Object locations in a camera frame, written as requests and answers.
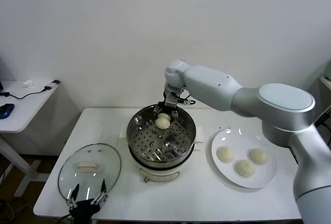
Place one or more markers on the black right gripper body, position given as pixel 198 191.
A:
pixel 169 109

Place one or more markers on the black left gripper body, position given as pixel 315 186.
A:
pixel 84 207

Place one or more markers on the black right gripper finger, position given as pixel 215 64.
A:
pixel 157 110
pixel 175 114

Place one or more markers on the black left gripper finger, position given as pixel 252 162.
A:
pixel 74 194
pixel 104 187

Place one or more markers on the white steamed baozi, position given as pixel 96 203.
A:
pixel 225 154
pixel 244 168
pixel 258 156
pixel 162 123

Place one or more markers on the round glass pot lid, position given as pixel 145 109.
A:
pixel 103 162

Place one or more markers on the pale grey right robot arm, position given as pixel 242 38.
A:
pixel 212 89

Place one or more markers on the perforated steel steamer basket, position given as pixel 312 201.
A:
pixel 147 141

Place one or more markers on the white electric cooker base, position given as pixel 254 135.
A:
pixel 160 175

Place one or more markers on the white side table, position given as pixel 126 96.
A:
pixel 23 115

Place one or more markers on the small black adapter plug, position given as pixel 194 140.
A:
pixel 56 81

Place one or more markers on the large white plate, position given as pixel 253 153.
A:
pixel 263 175

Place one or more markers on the blue computer mouse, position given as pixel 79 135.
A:
pixel 6 110

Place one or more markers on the crumpled white tissue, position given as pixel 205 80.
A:
pixel 28 83

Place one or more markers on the black power brick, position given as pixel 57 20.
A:
pixel 322 118

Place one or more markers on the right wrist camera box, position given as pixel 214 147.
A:
pixel 172 101

